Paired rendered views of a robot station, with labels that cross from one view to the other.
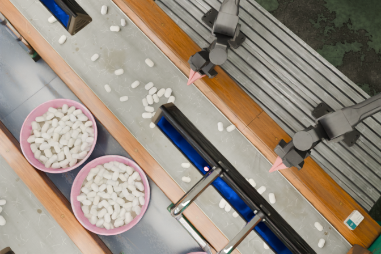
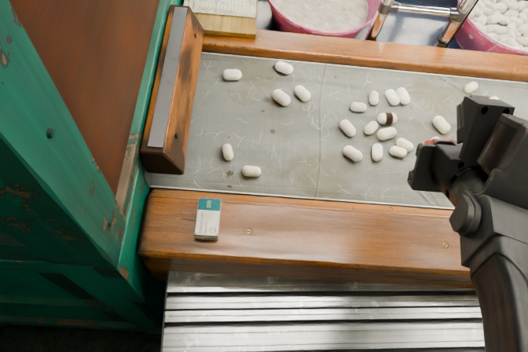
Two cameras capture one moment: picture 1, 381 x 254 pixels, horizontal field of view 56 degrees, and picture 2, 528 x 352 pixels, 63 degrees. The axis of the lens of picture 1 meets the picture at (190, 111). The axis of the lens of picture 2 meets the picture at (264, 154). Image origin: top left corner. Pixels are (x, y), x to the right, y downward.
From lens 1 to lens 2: 100 cm
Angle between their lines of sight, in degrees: 41
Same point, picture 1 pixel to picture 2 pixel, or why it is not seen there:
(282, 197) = (337, 170)
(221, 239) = (361, 52)
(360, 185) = (214, 334)
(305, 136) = not seen: outside the picture
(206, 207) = (410, 79)
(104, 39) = not seen: outside the picture
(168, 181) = (488, 64)
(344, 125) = (515, 228)
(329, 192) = (283, 232)
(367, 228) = (170, 227)
